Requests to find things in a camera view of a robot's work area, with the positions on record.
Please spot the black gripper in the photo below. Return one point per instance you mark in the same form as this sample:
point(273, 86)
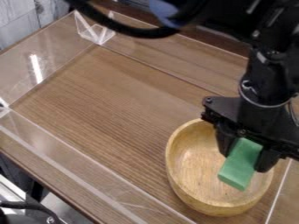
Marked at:
point(269, 126)

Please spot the green rectangular block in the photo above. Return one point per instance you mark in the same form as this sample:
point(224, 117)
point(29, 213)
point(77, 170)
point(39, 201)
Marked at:
point(238, 169)

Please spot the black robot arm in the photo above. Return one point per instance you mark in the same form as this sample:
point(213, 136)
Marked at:
point(268, 25)

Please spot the light wooden bowl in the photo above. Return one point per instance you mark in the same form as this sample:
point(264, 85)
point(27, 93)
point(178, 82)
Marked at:
point(193, 165)

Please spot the clear acrylic tray wall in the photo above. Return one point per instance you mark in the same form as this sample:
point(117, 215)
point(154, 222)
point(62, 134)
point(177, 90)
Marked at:
point(91, 110)

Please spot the clear acrylic corner bracket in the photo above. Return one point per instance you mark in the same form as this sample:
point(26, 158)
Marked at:
point(95, 33)

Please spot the black metal bracket with screw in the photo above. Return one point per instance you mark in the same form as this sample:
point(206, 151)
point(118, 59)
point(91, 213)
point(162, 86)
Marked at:
point(50, 218)

